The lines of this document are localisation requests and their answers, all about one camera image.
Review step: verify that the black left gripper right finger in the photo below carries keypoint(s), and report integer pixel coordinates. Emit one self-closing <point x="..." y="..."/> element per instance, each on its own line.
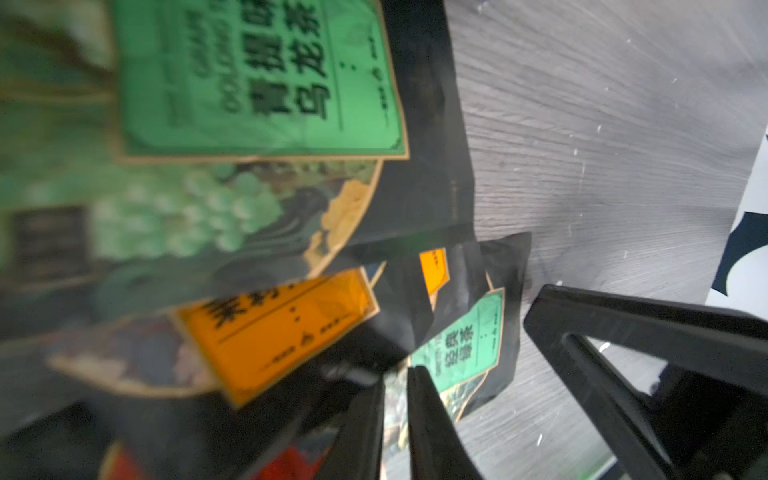
<point x="436" y="451"/>

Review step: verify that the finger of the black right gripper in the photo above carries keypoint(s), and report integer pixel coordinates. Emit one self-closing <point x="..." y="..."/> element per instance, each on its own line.
<point x="676" y="390"/>

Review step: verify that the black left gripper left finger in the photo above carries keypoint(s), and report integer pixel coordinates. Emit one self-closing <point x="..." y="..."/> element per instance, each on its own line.
<point x="356" y="452"/>

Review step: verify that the green label tea bag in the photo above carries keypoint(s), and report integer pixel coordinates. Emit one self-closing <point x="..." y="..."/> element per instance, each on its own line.
<point x="160" y="153"/>
<point x="472" y="346"/>

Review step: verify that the orange label tea bag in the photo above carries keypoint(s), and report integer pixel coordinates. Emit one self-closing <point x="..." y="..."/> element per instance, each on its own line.
<point x="216" y="389"/>

